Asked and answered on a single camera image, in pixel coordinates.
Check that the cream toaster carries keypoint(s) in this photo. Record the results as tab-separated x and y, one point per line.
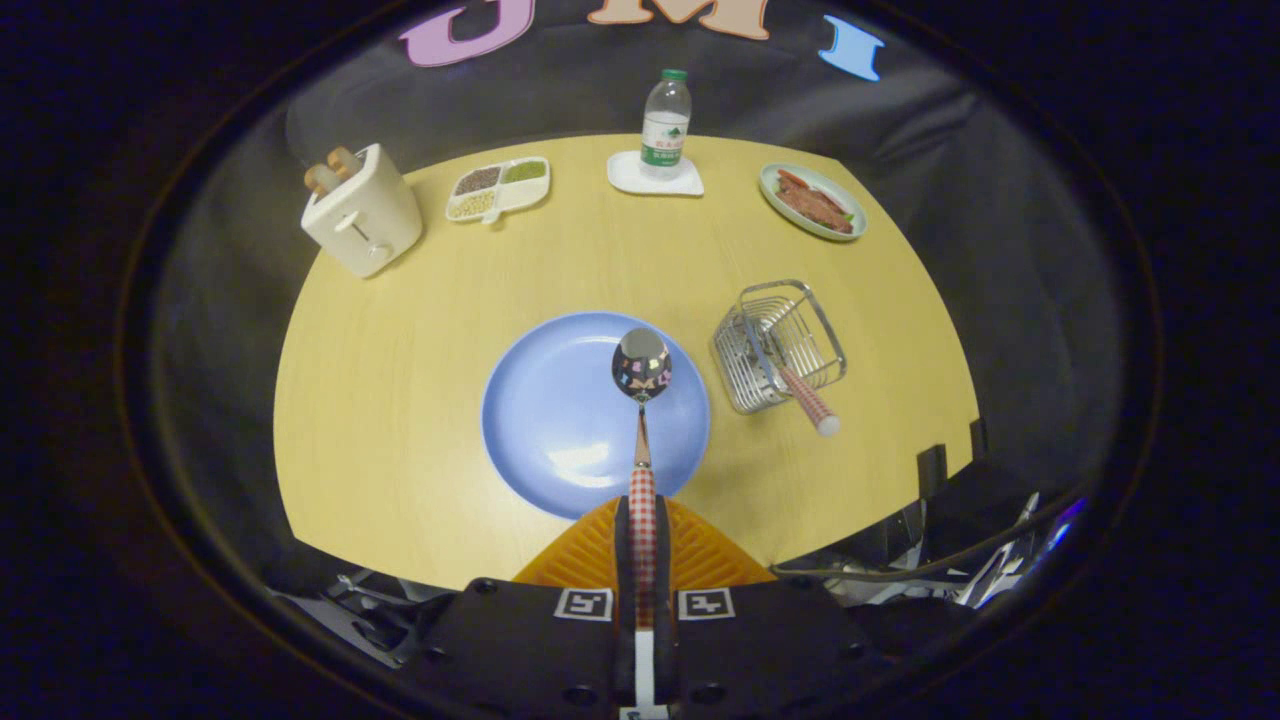
368	220

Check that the sliced red meat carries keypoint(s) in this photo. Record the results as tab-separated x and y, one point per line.
815	205

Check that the clear water bottle green cap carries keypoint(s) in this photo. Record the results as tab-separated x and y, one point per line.
665	130

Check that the white divided dish of beans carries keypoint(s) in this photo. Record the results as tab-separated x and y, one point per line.
498	190

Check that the black backdrop cloth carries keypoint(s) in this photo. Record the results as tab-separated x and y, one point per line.
1000	250

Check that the blue plate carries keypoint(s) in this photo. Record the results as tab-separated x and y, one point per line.
560	420

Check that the white coaster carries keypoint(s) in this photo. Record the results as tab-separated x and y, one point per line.
625	178

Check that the toast slice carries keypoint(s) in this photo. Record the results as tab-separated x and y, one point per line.
320	179
345	161

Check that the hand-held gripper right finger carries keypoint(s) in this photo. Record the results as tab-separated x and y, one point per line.
760	650

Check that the black table clamp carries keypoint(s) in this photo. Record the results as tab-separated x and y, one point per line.
979	438
931	470

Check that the pale green plate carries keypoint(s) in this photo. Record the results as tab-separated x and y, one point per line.
770	195

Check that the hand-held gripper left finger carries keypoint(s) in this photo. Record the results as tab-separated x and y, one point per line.
540	650

